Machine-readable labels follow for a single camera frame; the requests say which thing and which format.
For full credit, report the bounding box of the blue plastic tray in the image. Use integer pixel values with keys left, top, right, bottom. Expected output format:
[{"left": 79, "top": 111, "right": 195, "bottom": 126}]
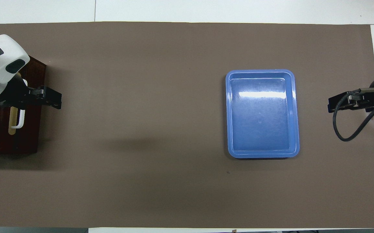
[{"left": 225, "top": 69, "right": 300, "bottom": 159}]

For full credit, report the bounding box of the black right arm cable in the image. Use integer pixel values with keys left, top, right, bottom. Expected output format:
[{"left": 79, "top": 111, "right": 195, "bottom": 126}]
[{"left": 332, "top": 87, "right": 374, "bottom": 143}]

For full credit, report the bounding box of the brown table mat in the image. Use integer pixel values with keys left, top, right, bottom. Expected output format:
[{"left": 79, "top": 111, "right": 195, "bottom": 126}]
[{"left": 0, "top": 22, "right": 374, "bottom": 229}]

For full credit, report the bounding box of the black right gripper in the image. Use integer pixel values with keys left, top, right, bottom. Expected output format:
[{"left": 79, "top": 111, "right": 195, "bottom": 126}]
[{"left": 327, "top": 92, "right": 371, "bottom": 114}]

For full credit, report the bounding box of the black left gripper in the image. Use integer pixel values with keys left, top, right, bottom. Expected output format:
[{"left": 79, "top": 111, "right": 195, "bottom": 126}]
[{"left": 4, "top": 79, "right": 62, "bottom": 110}]

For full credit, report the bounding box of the white drawer handle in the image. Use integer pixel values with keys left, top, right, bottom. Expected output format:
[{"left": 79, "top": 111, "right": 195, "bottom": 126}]
[{"left": 11, "top": 79, "right": 28, "bottom": 129}]

